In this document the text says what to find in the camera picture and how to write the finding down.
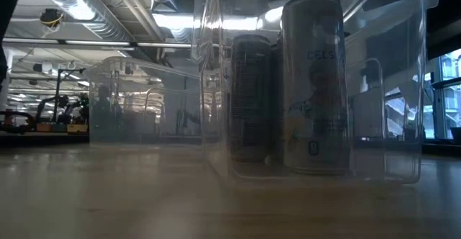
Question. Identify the yellow box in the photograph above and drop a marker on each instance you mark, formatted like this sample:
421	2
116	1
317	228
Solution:
77	128

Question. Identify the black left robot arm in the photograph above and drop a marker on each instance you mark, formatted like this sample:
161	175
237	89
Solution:
7	8

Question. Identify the clear plastic bin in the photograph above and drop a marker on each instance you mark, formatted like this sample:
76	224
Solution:
396	160
144	131
367	116

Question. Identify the long white conduit rail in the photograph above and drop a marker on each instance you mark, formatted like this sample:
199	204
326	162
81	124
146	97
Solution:
97	43

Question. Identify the bright light panel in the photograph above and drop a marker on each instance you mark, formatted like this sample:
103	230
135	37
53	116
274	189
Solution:
230	23

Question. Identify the black background rig frame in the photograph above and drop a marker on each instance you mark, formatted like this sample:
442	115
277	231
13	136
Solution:
57	95

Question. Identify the window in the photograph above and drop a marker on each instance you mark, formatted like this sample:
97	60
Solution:
452	102

